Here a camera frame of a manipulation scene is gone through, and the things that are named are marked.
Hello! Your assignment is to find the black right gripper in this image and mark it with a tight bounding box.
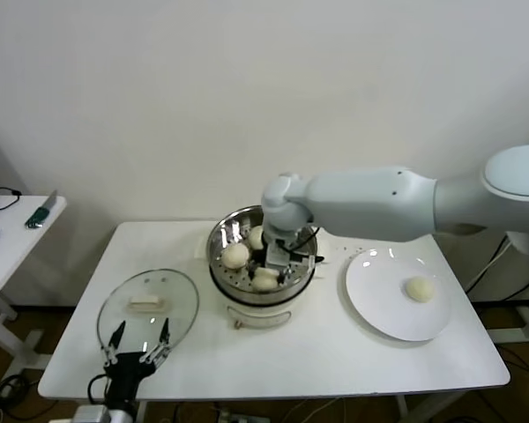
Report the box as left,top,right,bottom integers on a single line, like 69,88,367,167
245,227,318,286

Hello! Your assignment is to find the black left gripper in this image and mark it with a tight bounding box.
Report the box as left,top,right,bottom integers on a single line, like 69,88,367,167
100,316,172,407

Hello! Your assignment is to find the round glass pot lid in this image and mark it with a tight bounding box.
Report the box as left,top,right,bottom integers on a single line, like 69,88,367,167
95,268,201,359

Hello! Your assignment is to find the stainless steel steamer basket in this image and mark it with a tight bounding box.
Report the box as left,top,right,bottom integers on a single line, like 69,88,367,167
194,204,332,297

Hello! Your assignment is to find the white electric cooker base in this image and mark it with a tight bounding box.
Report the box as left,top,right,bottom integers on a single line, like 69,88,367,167
209,259,325,331

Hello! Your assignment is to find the white round plate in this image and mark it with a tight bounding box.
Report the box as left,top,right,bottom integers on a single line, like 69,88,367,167
345,248,453,343

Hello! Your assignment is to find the white power strip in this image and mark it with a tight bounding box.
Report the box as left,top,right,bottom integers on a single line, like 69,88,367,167
215,407,248,423

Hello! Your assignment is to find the white side table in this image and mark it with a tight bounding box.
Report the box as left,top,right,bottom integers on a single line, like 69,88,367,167
0,195,68,375

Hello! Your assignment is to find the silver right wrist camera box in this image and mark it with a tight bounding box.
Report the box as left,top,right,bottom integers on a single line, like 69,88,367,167
266,244,292,268

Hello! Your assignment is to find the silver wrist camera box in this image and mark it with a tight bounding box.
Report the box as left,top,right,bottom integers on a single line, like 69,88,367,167
72,404,111,423
266,244,292,268

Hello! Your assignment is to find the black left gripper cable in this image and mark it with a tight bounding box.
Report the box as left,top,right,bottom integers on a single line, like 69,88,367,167
86,373,111,404

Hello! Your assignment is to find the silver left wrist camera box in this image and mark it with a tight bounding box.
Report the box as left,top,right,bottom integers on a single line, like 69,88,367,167
72,404,111,423

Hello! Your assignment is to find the floor cable bundle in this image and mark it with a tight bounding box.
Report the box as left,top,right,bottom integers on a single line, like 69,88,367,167
0,374,45,419

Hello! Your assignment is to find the green handled knife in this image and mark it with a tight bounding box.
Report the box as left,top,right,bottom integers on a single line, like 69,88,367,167
25,189,59,230

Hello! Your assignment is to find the thin black cable loop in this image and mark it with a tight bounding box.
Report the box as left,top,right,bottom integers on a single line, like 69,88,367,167
0,187,22,215

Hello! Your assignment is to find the power adapter with cable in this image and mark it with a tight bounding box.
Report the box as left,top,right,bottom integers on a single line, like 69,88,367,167
463,233,512,294

